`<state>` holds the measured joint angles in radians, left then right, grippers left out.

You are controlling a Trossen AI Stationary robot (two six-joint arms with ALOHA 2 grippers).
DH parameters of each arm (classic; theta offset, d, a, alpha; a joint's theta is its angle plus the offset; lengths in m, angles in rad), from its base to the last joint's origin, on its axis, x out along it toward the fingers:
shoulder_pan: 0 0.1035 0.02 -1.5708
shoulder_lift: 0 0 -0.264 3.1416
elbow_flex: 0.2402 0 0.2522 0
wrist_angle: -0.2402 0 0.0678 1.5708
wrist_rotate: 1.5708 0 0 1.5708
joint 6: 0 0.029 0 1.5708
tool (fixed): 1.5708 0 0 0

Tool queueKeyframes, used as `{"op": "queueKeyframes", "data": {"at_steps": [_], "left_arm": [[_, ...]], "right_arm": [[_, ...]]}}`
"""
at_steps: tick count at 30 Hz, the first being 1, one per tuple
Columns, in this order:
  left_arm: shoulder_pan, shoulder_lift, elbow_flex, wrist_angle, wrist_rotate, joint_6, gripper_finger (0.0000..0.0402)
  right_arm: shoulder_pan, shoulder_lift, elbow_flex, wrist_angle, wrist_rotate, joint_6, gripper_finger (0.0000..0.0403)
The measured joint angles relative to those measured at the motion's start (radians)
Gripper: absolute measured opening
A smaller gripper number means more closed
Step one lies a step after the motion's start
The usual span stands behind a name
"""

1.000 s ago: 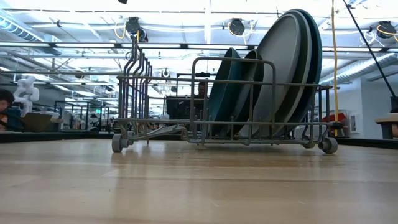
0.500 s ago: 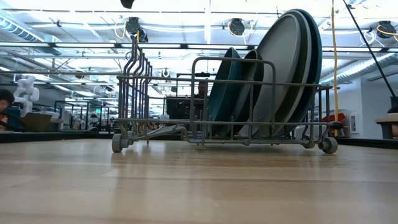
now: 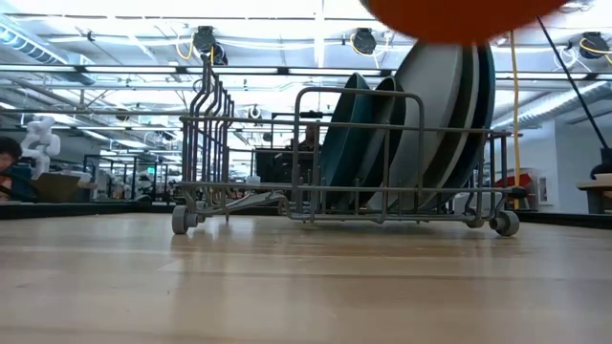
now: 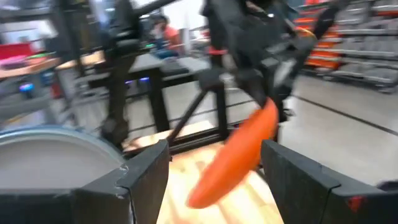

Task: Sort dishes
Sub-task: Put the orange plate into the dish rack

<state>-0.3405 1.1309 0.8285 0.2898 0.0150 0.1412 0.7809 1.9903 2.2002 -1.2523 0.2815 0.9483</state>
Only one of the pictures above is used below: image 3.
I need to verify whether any black retractable cable reel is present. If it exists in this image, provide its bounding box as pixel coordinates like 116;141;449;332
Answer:
192;25;230;67
578;31;612;61
350;27;379;57

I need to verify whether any white robot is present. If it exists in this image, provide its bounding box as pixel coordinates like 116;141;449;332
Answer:
18;116;62;181

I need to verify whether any large grey plate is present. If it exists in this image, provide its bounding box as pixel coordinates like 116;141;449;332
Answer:
367;40;464;211

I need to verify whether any red object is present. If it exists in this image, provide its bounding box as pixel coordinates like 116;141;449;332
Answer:
496;172;536;191

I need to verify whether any small black plate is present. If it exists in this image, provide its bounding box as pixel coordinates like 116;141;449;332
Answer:
356;75;407;206

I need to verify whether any person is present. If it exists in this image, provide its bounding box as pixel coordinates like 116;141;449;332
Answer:
296;124;322;152
0;136;38;202

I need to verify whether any small orange plate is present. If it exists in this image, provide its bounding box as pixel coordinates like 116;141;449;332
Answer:
358;0;570;47

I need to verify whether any small teal plate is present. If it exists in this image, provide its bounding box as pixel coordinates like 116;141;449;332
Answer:
317;72;374;209

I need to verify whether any black metal table frame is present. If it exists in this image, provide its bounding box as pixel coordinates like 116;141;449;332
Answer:
0;203;612;230

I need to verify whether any wooden table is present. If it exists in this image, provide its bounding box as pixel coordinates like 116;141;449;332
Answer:
576;174;612;215

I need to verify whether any grey wire dish rack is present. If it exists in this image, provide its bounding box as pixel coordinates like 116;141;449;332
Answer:
170;54;527;238

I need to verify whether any large light blue plate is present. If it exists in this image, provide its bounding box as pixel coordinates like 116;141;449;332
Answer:
420;42;481;211

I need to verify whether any thin black pole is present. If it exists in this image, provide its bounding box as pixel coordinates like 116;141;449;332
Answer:
535;16;612;163

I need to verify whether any yellow cord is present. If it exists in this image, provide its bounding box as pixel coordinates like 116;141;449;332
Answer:
509;31;522;211

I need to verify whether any brown cardboard box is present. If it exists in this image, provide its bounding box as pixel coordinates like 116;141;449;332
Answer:
35;172;82;204

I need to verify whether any black workstation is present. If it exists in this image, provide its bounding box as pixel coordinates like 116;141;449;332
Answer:
255;112;320;197

